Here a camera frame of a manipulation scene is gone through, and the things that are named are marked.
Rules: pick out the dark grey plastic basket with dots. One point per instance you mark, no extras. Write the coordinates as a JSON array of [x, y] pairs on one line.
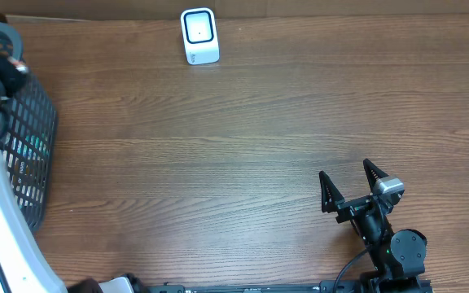
[[28, 145]]

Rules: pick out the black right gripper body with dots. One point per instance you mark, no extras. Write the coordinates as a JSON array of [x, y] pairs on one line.
[[352, 207]]

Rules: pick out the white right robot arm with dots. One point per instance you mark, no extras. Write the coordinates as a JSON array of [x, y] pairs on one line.
[[398, 257]]

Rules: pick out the white barcode scanner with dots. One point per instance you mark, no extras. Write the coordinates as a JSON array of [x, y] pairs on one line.
[[199, 33]]

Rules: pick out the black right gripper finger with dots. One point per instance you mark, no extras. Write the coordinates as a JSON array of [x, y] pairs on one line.
[[373, 173], [331, 197]]

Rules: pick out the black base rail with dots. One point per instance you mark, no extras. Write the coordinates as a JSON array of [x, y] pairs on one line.
[[255, 289]]

